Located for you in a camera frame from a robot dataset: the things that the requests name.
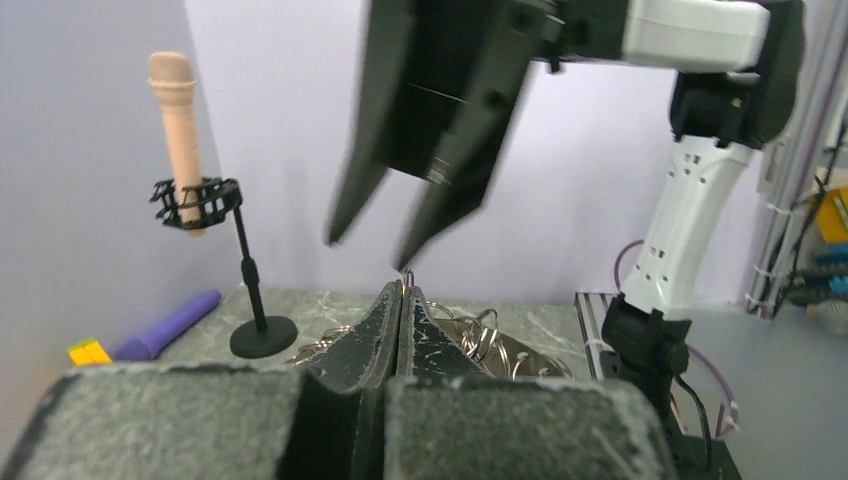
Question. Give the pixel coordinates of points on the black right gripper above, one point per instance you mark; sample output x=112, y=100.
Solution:
x=448, y=94

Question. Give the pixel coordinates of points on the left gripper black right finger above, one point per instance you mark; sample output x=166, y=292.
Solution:
x=447, y=421

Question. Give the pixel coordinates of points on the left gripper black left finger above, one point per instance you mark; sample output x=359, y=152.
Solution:
x=323, y=419

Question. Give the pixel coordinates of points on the metal disc with keyrings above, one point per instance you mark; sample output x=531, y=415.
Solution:
x=490, y=344

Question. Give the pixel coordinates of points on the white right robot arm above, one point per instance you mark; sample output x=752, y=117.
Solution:
x=737, y=66

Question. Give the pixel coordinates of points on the purple cylinder toy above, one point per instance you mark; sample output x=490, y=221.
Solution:
x=148, y=345

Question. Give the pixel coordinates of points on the beige microphone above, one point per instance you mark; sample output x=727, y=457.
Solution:
x=173, y=83

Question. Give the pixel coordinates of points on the yellow toy block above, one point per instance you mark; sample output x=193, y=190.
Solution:
x=88, y=352

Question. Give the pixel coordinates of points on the black right microphone stand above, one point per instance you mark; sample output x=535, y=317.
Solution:
x=238, y=328

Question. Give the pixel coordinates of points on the aluminium table frame rail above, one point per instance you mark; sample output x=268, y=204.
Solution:
x=591, y=308

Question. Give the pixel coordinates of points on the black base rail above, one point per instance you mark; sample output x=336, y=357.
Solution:
x=688, y=453

